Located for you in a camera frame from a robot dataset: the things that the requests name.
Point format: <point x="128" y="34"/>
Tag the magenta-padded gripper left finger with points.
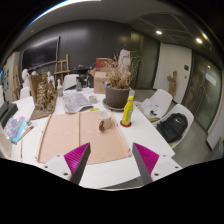
<point x="76" y="158"/>

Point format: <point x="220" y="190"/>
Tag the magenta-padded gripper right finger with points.
<point x="146" y="159"/>

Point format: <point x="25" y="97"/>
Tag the yellow drink bottle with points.
<point x="127" y="113"/>

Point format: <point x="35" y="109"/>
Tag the tan wooden board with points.
<point x="66" y="133"/>

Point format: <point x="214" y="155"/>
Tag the flat round red coaster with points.
<point x="125" y="126"/>

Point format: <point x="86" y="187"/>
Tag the black backpack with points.
<point x="172" y="127"/>

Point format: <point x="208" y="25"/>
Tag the stack of papers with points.
<point x="150" y="108"/>

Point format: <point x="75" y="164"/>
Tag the small yellow packet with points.
<point x="94" y="109"/>

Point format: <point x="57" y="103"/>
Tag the grey printed newspaper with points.
<point x="76" y="101"/>

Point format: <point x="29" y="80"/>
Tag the grey plant saucer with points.
<point x="111" y="108"/>

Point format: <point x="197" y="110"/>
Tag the white tape roll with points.
<point x="93" y="99"/>

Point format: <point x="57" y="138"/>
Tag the white plastic chair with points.
<point x="70" y="81"/>
<point x="185" y="109"/>
<point x="163" y="97"/>
<point x="24" y="93"/>

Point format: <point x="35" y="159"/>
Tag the colourful book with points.
<point x="14" y="129"/>

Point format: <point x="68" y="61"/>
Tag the brown sculpture on wooden base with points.
<point x="44" y="96"/>

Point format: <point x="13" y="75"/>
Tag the dried plant in grey pot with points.
<point x="116" y="96"/>

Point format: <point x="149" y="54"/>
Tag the white spray bottle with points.
<point x="60" y="90"/>

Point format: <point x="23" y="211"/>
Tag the clear glass bottle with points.
<point x="79" y="85"/>

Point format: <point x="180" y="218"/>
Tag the brown cardboard box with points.
<point x="100" y="82"/>

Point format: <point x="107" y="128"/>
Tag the wooden mannequin figure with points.
<point x="172" y="83"/>

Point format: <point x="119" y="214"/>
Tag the black flat boxes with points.
<point x="7" y="111"/>

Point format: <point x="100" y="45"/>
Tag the wooden easel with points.
<point x="62" y="68"/>

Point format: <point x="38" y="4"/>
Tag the white plaster bust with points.
<point x="25" y="76"/>

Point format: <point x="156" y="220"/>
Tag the red box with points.
<point x="102" y="63"/>

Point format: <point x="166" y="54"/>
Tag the white plaster statue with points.
<point x="124" y="58"/>

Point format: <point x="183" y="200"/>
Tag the round ceiling spotlight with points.
<point x="199" y="40"/>
<point x="158" y="32"/>

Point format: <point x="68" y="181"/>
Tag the black wall screen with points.
<point x="40" y="53"/>

